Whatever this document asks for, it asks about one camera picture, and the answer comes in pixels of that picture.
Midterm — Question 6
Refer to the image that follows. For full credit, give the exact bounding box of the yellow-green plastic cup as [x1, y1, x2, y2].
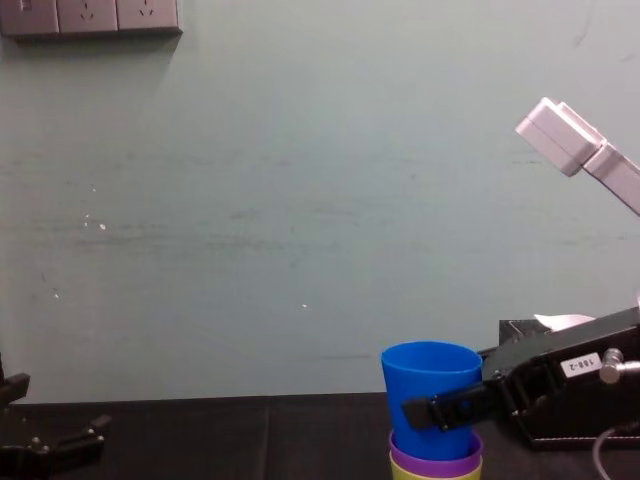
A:
[389, 449, 484, 480]

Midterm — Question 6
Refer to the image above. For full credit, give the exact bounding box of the white tissue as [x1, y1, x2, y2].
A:
[533, 313, 597, 333]

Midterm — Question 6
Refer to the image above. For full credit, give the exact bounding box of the grey cable with silver plug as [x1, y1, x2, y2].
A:
[592, 348, 640, 480]

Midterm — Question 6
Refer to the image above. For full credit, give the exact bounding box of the black table cloth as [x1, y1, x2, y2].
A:
[0, 391, 640, 480]

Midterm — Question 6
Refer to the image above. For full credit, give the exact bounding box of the purple plastic cup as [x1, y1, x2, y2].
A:
[388, 431, 485, 477]

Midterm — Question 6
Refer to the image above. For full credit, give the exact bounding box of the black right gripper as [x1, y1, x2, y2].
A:
[402, 307, 640, 434]

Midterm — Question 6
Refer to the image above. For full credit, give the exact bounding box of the black leather tissue box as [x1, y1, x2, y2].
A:
[498, 317, 640, 448]

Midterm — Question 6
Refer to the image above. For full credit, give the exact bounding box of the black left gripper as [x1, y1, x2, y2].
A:
[0, 372, 113, 480]

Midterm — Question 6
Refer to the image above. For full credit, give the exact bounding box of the grey wall socket plate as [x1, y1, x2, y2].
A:
[57, 0, 119, 33]
[116, 0, 180, 30]

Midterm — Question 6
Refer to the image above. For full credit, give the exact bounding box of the blue plastic cup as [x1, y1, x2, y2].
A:
[380, 341, 484, 461]

